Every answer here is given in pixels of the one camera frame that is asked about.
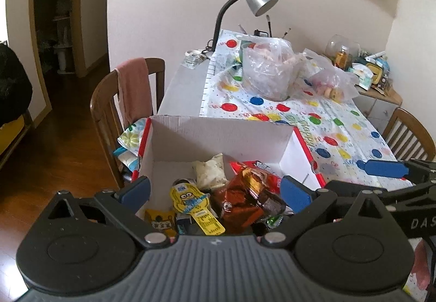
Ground red orange snack bag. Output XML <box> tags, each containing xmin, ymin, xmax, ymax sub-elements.
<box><xmin>230</xmin><ymin>161</ymin><xmax>281</xmax><ymax>194</ymax></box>

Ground yellow m&m packet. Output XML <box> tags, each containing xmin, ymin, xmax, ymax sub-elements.
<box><xmin>145</xmin><ymin>209</ymin><xmax>177</xmax><ymax>237</ymax></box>

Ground yellow minion candy pack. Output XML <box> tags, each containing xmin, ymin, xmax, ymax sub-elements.
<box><xmin>170</xmin><ymin>182</ymin><xmax>225</xmax><ymax>235</ymax></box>

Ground dark red foil snack bag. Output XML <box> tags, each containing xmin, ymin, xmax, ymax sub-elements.
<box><xmin>211</xmin><ymin>169</ymin><xmax>271</xmax><ymax>235</ymax></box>

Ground cream yellow snack pouch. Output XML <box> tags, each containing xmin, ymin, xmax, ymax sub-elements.
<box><xmin>192</xmin><ymin>154</ymin><xmax>228</xmax><ymax>190</ymax></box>

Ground dark brown chocolate wrapper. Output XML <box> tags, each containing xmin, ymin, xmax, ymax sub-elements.
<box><xmin>256</xmin><ymin>190</ymin><xmax>287</xmax><ymax>216</ymax></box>

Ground green white snack bar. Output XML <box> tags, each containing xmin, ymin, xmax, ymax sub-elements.
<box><xmin>265</xmin><ymin>215</ymin><xmax>284</xmax><ymax>230</ymax></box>

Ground white blue snack packet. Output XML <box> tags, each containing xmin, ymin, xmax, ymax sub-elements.
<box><xmin>175</xmin><ymin>213</ymin><xmax>204</xmax><ymax>235</ymax></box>

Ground person right hand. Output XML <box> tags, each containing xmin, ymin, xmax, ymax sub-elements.
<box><xmin>412</xmin><ymin>235</ymin><xmax>435</xmax><ymax>291</ymax></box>

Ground wooden chair right side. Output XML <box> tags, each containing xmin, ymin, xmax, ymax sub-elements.
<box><xmin>382</xmin><ymin>107</ymin><xmax>435</xmax><ymax>162</ymax></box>

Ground wooden chair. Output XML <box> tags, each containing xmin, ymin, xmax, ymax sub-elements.
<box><xmin>90</xmin><ymin>58</ymin><xmax>165</xmax><ymax>188</ymax></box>
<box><xmin>382</xmin><ymin>107</ymin><xmax>435</xmax><ymax>162</ymax></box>

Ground floral chair cushion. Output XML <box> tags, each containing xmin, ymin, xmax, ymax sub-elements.
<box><xmin>113</xmin><ymin>118</ymin><xmax>146</xmax><ymax>172</ymax></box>

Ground red white cardboard box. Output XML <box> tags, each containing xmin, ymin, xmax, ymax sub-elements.
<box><xmin>136</xmin><ymin>116</ymin><xmax>325</xmax><ymax>219</ymax></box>

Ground balloon birthday tablecloth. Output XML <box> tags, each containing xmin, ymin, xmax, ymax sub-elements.
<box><xmin>199</xmin><ymin>28</ymin><xmax>436</xmax><ymax>302</ymax></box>

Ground wooden chair left side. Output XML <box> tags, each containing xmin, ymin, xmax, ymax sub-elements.
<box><xmin>90</xmin><ymin>58</ymin><xmax>165</xmax><ymax>188</ymax></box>

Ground yellow box on cabinet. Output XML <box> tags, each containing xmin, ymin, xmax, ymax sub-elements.
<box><xmin>366</xmin><ymin>62</ymin><xmax>384</xmax><ymax>85</ymax></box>

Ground pink towel on chair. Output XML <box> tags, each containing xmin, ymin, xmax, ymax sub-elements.
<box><xmin>115</xmin><ymin>58</ymin><xmax>152</xmax><ymax>128</ymax></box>

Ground plastic bag with cookies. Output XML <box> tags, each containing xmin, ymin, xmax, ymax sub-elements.
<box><xmin>302</xmin><ymin>49</ymin><xmax>359</xmax><ymax>103</ymax></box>

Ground glass jar amber contents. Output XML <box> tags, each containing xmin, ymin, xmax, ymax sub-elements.
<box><xmin>325</xmin><ymin>35</ymin><xmax>361</xmax><ymax>71</ymax></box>

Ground large clear plastic bag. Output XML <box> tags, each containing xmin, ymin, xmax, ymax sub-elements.
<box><xmin>240</xmin><ymin>35</ymin><xmax>306</xmax><ymax>102</ymax></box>

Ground black jacket pile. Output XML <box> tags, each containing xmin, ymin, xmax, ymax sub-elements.
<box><xmin>0</xmin><ymin>43</ymin><xmax>32</xmax><ymax>126</ymax></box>

